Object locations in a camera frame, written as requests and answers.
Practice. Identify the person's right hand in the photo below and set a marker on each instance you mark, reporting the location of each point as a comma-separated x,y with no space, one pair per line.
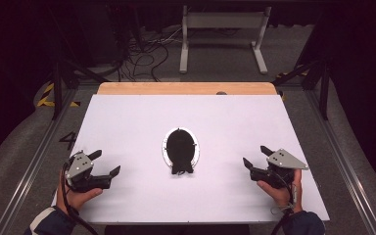
279,195

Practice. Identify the white metal stand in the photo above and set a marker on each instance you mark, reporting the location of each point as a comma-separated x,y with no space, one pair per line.
225,20

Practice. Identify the aluminium floor rail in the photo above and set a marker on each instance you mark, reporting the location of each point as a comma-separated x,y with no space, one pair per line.
34,163
342,156

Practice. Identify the white board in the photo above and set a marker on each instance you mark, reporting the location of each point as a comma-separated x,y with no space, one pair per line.
127,124

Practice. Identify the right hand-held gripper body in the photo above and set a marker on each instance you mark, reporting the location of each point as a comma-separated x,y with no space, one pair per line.
285,160

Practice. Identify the wooden table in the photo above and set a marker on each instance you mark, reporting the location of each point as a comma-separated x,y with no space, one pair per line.
176,88

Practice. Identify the oval pearl-rimmed mirror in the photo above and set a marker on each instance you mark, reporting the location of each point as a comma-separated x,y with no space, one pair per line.
180,147

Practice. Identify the person's left hand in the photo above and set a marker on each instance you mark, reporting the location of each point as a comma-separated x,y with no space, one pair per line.
78,199

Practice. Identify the black metal frame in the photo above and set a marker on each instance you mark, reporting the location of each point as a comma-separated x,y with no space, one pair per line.
323,88
57,91

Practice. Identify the yellow black floor tape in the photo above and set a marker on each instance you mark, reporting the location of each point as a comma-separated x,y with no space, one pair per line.
289,74
45,94

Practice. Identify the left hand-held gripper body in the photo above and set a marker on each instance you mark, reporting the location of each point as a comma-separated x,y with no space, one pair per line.
78,166

